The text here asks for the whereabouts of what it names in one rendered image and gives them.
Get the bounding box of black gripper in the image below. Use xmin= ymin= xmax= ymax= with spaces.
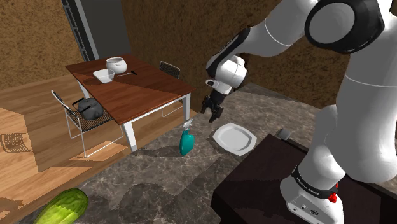
xmin=200 ymin=88 xmax=228 ymax=124

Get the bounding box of white octagonal plate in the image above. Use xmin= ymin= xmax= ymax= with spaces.
xmin=212 ymin=122 xmax=258 ymax=157

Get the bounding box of teal spray bottle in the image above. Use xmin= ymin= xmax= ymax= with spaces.
xmin=179 ymin=120 xmax=195 ymax=157

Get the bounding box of brown wooden dining table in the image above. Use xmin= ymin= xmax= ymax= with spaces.
xmin=65 ymin=53 xmax=197 ymax=153

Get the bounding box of small grey square block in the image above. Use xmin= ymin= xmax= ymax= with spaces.
xmin=276 ymin=128 xmax=292 ymax=141

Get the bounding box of dark robot stand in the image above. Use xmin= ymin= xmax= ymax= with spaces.
xmin=210 ymin=133 xmax=397 ymax=224

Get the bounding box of white round pot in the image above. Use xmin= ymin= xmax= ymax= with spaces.
xmin=106 ymin=57 xmax=128 ymax=74

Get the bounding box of white bowl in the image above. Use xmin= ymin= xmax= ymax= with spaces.
xmin=93 ymin=69 xmax=115 ymax=84

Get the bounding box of dark grey kettle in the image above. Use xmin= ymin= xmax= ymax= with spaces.
xmin=72 ymin=97 xmax=104 ymax=121

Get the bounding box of green cucumber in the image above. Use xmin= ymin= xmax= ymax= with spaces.
xmin=33 ymin=188 xmax=89 ymax=224

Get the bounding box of wire chair with white frame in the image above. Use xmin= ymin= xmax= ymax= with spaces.
xmin=158 ymin=60 xmax=185 ymax=118
xmin=51 ymin=90 xmax=125 ymax=158

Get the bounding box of grey door with dark frame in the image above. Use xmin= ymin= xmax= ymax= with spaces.
xmin=61 ymin=0 xmax=132 ymax=62

